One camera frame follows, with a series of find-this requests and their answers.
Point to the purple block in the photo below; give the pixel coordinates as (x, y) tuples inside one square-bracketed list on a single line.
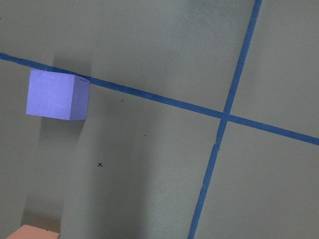
[(57, 95)]

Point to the orange block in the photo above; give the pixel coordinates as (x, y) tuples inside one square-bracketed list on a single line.
[(31, 232)]

